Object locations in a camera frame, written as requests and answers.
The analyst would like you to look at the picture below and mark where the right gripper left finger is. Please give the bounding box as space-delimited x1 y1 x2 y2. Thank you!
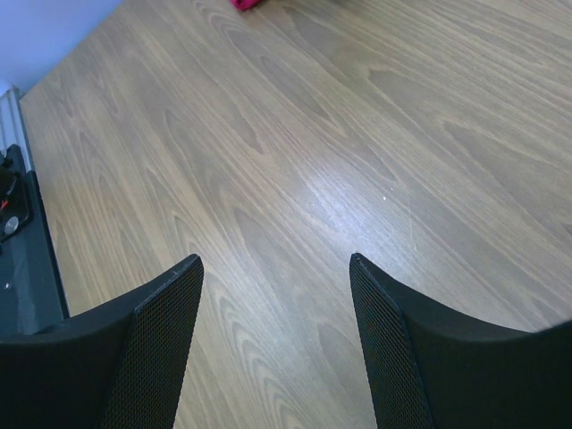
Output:
1 254 204 428

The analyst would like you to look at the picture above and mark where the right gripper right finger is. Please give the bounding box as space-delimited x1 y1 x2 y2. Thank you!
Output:
349 253 571 428

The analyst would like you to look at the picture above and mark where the folded pink t shirt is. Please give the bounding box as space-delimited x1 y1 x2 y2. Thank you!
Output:
231 0 263 12

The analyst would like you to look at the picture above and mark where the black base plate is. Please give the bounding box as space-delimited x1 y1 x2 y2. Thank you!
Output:
1 145 69 336

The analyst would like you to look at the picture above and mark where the aluminium frame rail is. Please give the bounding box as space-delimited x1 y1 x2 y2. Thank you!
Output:
0 87 35 172

